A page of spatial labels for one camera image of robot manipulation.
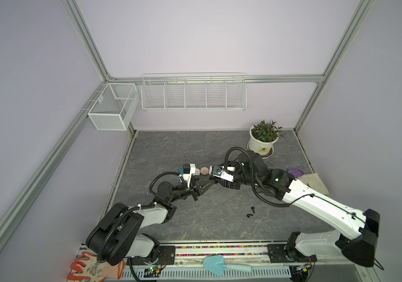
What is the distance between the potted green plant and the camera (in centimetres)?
98

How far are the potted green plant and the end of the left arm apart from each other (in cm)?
40

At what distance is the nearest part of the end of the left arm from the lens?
2.23ft
